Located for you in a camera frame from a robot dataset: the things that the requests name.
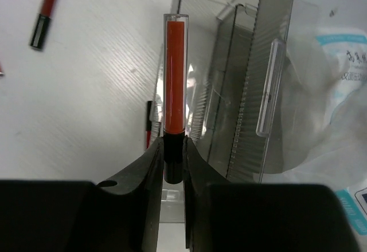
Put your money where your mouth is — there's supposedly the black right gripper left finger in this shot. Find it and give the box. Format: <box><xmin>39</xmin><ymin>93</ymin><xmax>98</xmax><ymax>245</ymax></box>
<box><xmin>1</xmin><ymin>138</ymin><xmax>163</xmax><ymax>251</ymax></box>

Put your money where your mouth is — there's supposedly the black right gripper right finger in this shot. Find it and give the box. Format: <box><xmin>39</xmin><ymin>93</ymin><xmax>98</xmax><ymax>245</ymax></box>
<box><xmin>182</xmin><ymin>137</ymin><xmax>360</xmax><ymax>251</ymax></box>

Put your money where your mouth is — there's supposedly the dark red lipstick tube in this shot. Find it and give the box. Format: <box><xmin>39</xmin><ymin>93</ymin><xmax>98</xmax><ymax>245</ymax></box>
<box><xmin>145</xmin><ymin>100</ymin><xmax>153</xmax><ymax>149</ymax></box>

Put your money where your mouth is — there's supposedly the clear packet blue label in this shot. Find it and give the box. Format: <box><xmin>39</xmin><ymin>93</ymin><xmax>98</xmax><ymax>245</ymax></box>
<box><xmin>277</xmin><ymin>0</ymin><xmax>366</xmax><ymax>237</ymax></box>

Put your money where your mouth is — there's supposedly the red lip gloss black cap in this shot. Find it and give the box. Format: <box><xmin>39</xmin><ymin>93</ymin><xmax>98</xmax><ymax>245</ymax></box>
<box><xmin>29</xmin><ymin>0</ymin><xmax>56</xmax><ymax>51</ymax></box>

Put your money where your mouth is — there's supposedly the clear acrylic makeup organizer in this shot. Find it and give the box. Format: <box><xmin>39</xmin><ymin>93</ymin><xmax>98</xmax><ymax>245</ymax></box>
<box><xmin>151</xmin><ymin>0</ymin><xmax>367</xmax><ymax>224</ymax></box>

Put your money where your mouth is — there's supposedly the red lip gloss tube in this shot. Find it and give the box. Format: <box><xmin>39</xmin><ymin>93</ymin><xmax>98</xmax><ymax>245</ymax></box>
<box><xmin>163</xmin><ymin>14</ymin><xmax>189</xmax><ymax>184</ymax></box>

